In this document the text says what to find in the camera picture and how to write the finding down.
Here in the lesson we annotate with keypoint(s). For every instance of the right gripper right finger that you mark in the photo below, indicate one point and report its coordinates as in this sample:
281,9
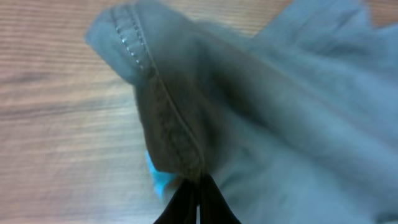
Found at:
213,207

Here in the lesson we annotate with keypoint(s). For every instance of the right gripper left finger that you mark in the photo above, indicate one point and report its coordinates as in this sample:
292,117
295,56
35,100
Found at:
182,208

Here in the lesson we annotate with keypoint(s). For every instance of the grey shorts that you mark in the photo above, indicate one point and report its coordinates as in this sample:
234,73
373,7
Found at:
297,124

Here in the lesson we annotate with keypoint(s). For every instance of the light blue shirt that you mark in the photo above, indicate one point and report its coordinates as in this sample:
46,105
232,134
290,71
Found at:
160,179

